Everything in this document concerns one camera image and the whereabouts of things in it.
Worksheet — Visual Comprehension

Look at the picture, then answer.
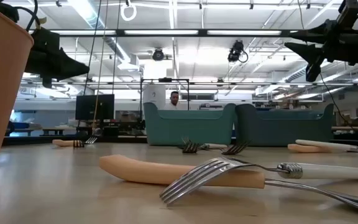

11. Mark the blue storage crate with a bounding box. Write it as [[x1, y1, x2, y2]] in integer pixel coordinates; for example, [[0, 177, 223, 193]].
[[7, 121, 30, 130]]

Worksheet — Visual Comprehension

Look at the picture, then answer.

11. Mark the blue plastic bin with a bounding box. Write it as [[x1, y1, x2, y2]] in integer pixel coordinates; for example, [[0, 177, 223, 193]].
[[234, 103, 335, 147]]

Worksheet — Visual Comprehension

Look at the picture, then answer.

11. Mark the yellow hanging rope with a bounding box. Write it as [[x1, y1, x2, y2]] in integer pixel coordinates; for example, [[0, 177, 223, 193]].
[[91, 0, 109, 131]]

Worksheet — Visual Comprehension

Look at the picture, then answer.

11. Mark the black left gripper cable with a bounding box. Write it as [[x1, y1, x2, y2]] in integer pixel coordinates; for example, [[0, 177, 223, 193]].
[[14, 0, 42, 32]]

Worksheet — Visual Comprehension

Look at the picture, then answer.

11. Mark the wooden workshop table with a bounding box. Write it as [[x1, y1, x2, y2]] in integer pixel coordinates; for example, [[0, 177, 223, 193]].
[[331, 125, 358, 131], [6, 126, 77, 137]]

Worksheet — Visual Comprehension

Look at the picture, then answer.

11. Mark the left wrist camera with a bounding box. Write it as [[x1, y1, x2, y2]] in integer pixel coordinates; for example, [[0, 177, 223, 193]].
[[0, 0, 20, 23]]

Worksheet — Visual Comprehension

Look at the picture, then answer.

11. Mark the black overhead light beam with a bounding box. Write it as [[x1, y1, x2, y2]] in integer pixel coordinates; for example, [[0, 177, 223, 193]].
[[26, 28, 358, 39]]

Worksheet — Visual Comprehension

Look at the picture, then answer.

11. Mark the person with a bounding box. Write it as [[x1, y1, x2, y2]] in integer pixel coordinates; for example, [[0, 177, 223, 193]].
[[163, 90, 181, 111]]

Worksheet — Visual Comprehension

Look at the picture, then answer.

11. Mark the teal plastic bin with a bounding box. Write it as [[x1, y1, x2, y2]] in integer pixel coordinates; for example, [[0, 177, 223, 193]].
[[144, 101, 237, 146]]

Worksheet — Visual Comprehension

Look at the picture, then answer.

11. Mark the orange-handled fork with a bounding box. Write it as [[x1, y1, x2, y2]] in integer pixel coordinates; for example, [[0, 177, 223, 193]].
[[52, 136, 98, 147], [99, 154, 358, 216], [287, 142, 358, 154]]

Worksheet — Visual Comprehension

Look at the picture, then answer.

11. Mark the black ceiling camera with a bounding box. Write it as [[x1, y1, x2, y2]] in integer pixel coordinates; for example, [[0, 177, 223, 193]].
[[227, 39, 249, 64], [152, 47, 165, 62]]

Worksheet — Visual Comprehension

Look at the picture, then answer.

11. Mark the orange plastic bin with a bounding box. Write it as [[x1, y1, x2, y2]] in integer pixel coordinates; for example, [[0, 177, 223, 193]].
[[0, 0, 35, 169]]

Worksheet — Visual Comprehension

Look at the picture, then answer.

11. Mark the black monitor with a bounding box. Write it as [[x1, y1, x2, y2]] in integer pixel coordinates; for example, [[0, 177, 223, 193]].
[[75, 93, 116, 121]]

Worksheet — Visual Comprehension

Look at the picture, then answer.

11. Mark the black hanging cable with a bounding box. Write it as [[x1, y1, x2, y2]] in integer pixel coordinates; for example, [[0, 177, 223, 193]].
[[112, 0, 121, 95], [82, 0, 103, 96], [318, 71, 356, 131]]

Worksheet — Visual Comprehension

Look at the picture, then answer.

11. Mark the white hanging ring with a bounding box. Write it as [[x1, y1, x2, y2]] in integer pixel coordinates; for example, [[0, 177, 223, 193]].
[[120, 1, 138, 22]]

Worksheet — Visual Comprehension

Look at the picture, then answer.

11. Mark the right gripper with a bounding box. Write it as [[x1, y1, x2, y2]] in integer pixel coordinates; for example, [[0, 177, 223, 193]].
[[283, 18, 358, 83]]

